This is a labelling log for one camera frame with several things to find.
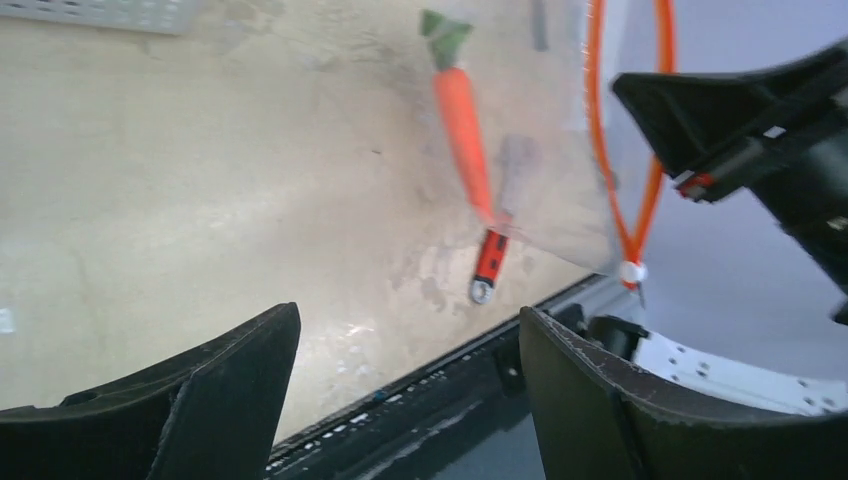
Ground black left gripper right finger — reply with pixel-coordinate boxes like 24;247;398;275
519;307;847;479

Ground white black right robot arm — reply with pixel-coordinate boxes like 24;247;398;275
583;40;847;416

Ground clear zip top bag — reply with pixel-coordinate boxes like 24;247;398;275
417;1;662;290

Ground orange carrot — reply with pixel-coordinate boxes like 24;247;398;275
419;9;495;226

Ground white plastic basket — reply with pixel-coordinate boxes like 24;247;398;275
1;0;202;35

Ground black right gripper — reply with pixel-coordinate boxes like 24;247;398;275
611;40;847;293

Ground red adjustable wrench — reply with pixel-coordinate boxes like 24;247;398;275
469;229;509;305

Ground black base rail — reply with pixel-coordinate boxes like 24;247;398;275
264;274;604;480

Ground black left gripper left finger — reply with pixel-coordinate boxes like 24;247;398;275
1;303;301;479

